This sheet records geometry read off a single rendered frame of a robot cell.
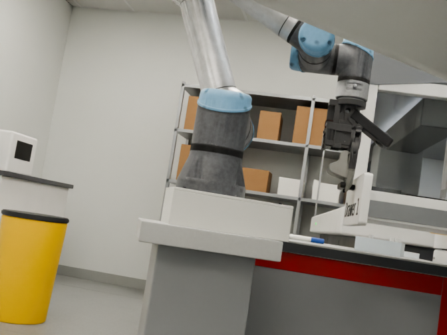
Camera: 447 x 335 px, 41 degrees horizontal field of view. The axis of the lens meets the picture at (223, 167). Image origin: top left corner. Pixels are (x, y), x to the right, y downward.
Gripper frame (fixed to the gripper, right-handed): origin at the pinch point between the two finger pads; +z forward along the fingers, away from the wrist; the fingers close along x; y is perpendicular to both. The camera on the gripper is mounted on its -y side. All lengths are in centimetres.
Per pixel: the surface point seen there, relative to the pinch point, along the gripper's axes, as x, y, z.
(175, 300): 22.8, 32.8, 28.9
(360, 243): -26.8, -8.2, 12.6
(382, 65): -80, -15, -54
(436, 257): -42, -33, 13
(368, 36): 95, 11, -3
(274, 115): -392, 31, -89
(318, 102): -384, -7, -104
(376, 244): -25.6, -12.2, 12.4
